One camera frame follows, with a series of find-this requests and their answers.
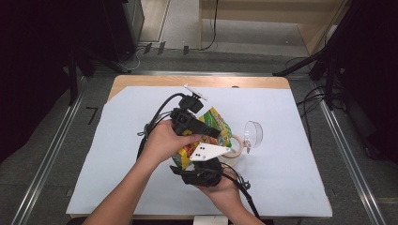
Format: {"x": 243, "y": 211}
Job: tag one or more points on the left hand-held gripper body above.
{"x": 184, "y": 120}

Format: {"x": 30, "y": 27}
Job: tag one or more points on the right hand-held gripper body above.
{"x": 203, "y": 175}

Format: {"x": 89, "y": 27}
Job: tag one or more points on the yellow green spout pouch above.
{"x": 217, "y": 123}

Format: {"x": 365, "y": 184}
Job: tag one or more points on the person's right hand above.
{"x": 223, "y": 193}

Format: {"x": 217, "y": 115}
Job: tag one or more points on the person's left hand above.
{"x": 162, "y": 142}

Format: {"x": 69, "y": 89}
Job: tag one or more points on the white box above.
{"x": 211, "y": 220}

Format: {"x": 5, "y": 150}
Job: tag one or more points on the white paper table sheet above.
{"x": 281, "y": 178}

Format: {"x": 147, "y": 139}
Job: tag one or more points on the black cabinet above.
{"x": 125, "y": 28}

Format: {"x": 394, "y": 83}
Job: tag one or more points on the black metal stand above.
{"x": 300, "y": 64}
{"x": 73, "y": 78}

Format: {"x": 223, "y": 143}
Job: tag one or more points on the light wooden cabinet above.
{"x": 313, "y": 18}

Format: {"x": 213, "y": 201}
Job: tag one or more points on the dark curtain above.
{"x": 28, "y": 62}
{"x": 375, "y": 62}

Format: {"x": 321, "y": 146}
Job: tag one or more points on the metal floor rail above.
{"x": 47, "y": 159}
{"x": 353, "y": 162}

